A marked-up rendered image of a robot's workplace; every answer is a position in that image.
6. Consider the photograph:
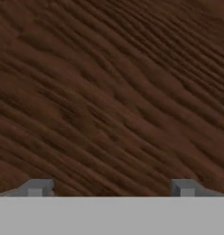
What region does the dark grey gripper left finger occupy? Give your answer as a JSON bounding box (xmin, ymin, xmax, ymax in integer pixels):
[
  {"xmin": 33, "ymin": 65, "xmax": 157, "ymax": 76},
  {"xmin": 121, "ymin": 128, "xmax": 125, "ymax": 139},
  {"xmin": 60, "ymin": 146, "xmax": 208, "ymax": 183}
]
[{"xmin": 0, "ymin": 178, "xmax": 55, "ymax": 197}]

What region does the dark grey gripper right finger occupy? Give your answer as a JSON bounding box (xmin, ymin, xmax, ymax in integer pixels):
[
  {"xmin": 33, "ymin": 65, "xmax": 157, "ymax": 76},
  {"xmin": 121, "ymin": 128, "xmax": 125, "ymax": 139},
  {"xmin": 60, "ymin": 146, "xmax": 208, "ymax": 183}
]
[{"xmin": 170, "ymin": 178, "xmax": 224, "ymax": 197}]

